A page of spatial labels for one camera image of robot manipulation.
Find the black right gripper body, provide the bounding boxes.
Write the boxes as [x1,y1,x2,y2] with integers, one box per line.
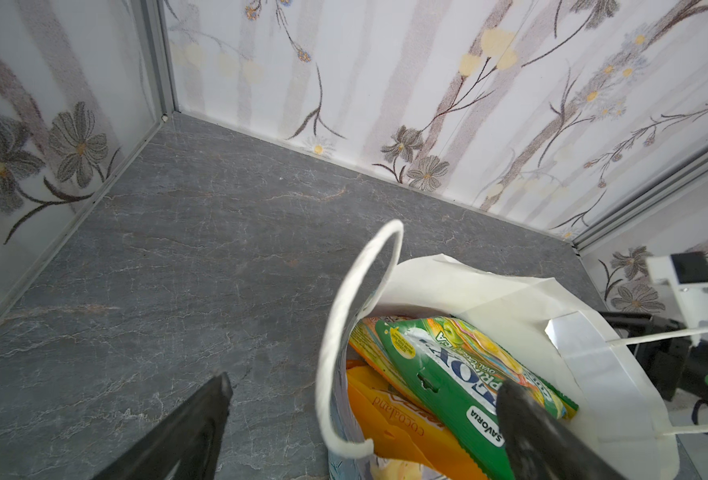
[635,338,708,406]

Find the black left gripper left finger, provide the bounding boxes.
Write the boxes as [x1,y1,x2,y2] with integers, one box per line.
[95,372,233,479]

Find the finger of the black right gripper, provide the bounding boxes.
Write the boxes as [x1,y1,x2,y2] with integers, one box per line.
[600,311,685,333]

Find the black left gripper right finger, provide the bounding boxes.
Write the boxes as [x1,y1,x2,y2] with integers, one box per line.
[497,381,623,480]

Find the floral white paper bag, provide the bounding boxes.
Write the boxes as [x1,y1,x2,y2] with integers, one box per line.
[316,220,687,479]

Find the green yellow Fox's candy bag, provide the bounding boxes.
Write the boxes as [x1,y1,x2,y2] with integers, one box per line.
[376,317,579,479]

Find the yellow mango Lot100 bag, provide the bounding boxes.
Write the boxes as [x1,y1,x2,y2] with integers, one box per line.
[347,364,487,479]

